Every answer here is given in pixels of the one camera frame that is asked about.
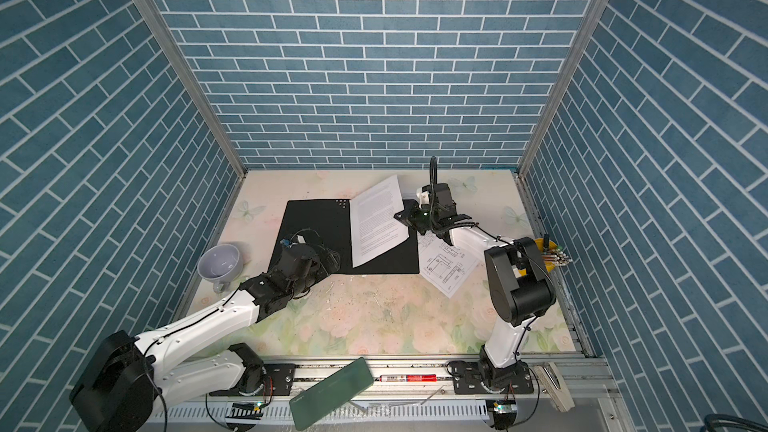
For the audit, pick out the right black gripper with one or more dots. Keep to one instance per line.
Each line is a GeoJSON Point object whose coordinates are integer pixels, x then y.
{"type": "Point", "coordinates": [410, 215]}

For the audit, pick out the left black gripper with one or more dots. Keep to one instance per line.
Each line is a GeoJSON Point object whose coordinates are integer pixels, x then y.
{"type": "Point", "coordinates": [325, 271]}

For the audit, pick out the orange black file folder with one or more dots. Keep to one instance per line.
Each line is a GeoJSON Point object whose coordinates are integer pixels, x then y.
{"type": "Point", "coordinates": [330, 219]}

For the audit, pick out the text printed paper sheet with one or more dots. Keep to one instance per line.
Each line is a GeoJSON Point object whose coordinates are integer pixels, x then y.
{"type": "Point", "coordinates": [374, 230]}

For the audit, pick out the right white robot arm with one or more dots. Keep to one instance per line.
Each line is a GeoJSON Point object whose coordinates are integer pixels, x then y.
{"type": "Point", "coordinates": [518, 280]}

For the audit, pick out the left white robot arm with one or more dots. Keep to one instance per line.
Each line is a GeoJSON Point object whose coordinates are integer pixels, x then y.
{"type": "Point", "coordinates": [130, 378]}

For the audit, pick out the technical drawing paper sheet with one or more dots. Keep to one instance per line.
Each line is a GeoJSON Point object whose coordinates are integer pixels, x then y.
{"type": "Point", "coordinates": [445, 267]}

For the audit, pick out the grey ceramic mug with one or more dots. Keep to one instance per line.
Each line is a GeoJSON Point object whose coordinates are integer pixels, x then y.
{"type": "Point", "coordinates": [220, 265]}

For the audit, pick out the yellow pen cup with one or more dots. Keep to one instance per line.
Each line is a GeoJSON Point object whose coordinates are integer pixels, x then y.
{"type": "Point", "coordinates": [546, 247]}

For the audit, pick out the green board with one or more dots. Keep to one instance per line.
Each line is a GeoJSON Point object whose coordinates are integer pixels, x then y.
{"type": "Point", "coordinates": [317, 402]}

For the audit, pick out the red marker pen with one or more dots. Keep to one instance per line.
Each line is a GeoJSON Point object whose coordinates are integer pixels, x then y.
{"type": "Point", "coordinates": [407, 378]}

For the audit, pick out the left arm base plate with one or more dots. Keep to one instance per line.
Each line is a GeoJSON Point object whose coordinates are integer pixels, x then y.
{"type": "Point", "coordinates": [274, 380]}

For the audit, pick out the aluminium front rail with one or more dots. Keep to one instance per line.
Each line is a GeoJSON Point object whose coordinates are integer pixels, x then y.
{"type": "Point", "coordinates": [228, 374]}

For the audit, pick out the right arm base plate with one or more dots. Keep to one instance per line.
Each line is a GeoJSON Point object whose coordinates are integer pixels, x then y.
{"type": "Point", "coordinates": [473, 378]}

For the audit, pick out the aluminium corner frame post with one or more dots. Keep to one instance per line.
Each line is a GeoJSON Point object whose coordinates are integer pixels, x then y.
{"type": "Point", "coordinates": [576, 51]}

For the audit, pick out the left aluminium frame post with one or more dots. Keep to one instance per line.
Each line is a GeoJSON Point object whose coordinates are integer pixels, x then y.
{"type": "Point", "coordinates": [160, 31]}

